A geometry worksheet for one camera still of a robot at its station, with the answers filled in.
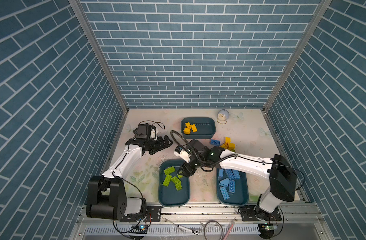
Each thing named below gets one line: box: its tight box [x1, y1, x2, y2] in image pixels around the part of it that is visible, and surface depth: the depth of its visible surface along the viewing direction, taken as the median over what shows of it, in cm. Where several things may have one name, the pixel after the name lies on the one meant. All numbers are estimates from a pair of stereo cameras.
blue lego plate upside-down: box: [209, 139, 221, 147], surface depth 101 cm
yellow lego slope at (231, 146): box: [228, 143, 236, 150], surface depth 100 cm
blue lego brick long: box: [218, 168, 224, 178], surface depth 86 cm
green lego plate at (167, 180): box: [162, 174, 172, 187], surface depth 86 cm
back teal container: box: [181, 117, 216, 139], surface depth 110 cm
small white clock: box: [216, 109, 230, 125], surface depth 113 cm
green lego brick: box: [163, 166, 176, 175], surface depth 89 cm
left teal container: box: [158, 159, 190, 207], surface depth 82 cm
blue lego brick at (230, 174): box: [225, 169, 235, 180], surface depth 86 cm
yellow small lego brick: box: [191, 124, 198, 133], surface depth 110 cm
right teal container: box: [216, 168, 249, 206], surface depth 80 cm
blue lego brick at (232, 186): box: [228, 179, 236, 193], surface depth 84 cm
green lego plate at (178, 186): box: [174, 182, 183, 191], surface depth 82 cm
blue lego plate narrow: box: [219, 186, 230, 200], surface depth 82 cm
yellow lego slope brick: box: [224, 136, 232, 143], surface depth 103 cm
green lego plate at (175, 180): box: [171, 176, 181, 185], surface depth 84 cm
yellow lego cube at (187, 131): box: [183, 127, 191, 135], surface depth 107 cm
